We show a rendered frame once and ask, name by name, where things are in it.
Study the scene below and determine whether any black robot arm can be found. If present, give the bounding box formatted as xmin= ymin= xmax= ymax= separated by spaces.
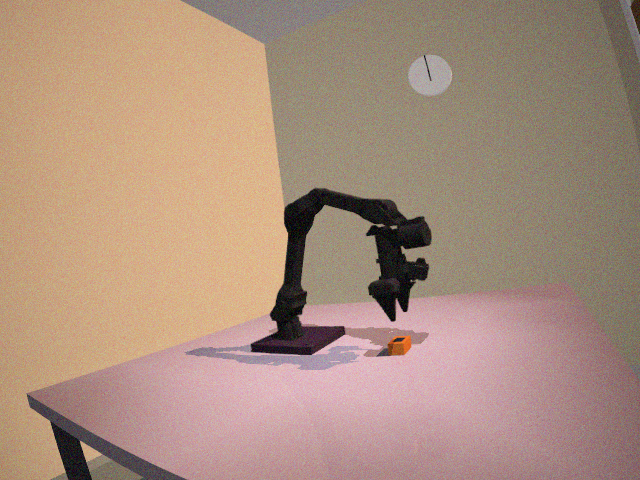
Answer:
xmin=269 ymin=188 xmax=432 ymax=341

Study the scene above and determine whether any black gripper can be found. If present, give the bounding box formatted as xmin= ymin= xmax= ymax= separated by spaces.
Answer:
xmin=368 ymin=250 xmax=418 ymax=322

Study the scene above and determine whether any orange block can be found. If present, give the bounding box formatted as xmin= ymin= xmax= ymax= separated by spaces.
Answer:
xmin=388 ymin=336 xmax=411 ymax=356

